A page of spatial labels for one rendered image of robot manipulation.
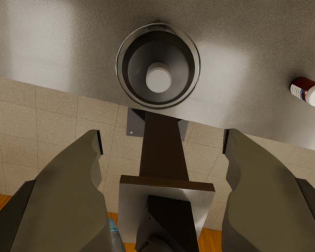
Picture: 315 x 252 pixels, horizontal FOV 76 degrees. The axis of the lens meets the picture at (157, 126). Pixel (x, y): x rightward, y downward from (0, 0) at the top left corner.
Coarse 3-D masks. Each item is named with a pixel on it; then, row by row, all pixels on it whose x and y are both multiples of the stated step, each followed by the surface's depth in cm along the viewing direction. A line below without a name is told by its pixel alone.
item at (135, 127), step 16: (128, 112) 155; (144, 112) 150; (128, 128) 162; (144, 128) 110; (160, 128) 112; (176, 128) 115; (144, 144) 97; (160, 144) 98; (176, 144) 100; (144, 160) 86; (160, 160) 88; (176, 160) 89; (144, 176) 78; (160, 176) 79; (176, 176) 80
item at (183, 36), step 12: (156, 24) 23; (168, 24) 23; (132, 36) 24; (180, 36) 24; (120, 48) 24; (192, 48) 24; (120, 60) 25; (120, 72) 26; (120, 84) 26; (192, 84) 26; (132, 96) 27; (156, 108) 28
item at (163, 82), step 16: (160, 32) 23; (128, 48) 24; (144, 48) 23; (160, 48) 23; (176, 48) 23; (128, 64) 24; (144, 64) 24; (160, 64) 22; (176, 64) 24; (192, 64) 25; (128, 80) 25; (144, 80) 25; (160, 80) 22; (176, 80) 25; (192, 80) 26; (144, 96) 26; (160, 96) 26; (176, 96) 26
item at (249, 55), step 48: (0, 0) 41; (48, 0) 41; (96, 0) 41; (144, 0) 41; (192, 0) 41; (240, 0) 41; (288, 0) 41; (0, 48) 46; (48, 48) 46; (96, 48) 46; (240, 48) 46; (288, 48) 46; (96, 96) 51; (192, 96) 51; (240, 96) 51; (288, 96) 51
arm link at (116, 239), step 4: (112, 220) 53; (112, 224) 52; (112, 228) 51; (116, 228) 52; (112, 232) 50; (116, 232) 52; (112, 236) 50; (116, 236) 51; (112, 240) 49; (116, 240) 50; (120, 240) 52; (112, 244) 49; (116, 244) 50; (120, 244) 51; (112, 248) 48; (116, 248) 49; (120, 248) 50; (124, 248) 52
